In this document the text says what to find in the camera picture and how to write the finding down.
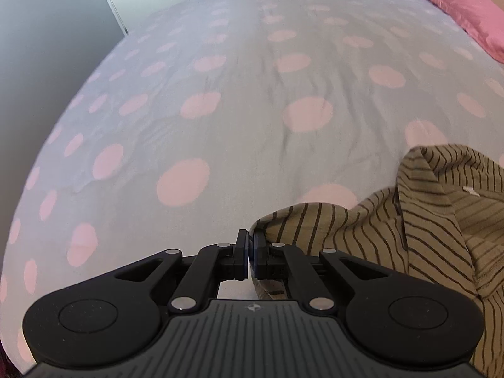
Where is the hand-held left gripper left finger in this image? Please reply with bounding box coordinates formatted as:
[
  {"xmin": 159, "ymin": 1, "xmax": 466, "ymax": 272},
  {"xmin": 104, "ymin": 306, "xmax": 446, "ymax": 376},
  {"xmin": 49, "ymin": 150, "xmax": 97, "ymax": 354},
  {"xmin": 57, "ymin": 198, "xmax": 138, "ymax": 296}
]
[{"xmin": 114, "ymin": 229, "xmax": 250, "ymax": 314}]

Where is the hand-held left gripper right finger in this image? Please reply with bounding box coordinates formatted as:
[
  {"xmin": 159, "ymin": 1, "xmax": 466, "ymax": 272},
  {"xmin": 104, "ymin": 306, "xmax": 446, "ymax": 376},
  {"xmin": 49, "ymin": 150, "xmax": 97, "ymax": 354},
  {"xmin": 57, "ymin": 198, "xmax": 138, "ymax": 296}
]
[{"xmin": 253, "ymin": 231, "xmax": 390, "ymax": 314}]

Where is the brown striped collared shirt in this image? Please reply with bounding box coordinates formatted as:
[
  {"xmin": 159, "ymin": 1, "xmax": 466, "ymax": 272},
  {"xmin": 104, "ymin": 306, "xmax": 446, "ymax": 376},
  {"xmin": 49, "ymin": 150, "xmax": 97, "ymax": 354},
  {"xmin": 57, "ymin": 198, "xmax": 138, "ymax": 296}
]
[{"xmin": 249, "ymin": 144, "xmax": 504, "ymax": 378}]

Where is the pink polka dot bed sheet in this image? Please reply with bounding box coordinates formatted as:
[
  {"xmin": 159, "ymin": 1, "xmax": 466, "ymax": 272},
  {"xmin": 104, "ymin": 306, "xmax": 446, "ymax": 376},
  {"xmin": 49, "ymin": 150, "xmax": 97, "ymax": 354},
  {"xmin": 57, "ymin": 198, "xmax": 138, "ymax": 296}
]
[{"xmin": 0, "ymin": 0, "xmax": 504, "ymax": 376}]

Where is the pink pillow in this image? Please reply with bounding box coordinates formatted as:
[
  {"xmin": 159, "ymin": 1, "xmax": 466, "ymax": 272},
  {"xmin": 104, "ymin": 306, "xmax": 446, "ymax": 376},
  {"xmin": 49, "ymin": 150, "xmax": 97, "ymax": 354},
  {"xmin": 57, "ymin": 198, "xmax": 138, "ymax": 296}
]
[{"xmin": 405, "ymin": 0, "xmax": 504, "ymax": 64}]

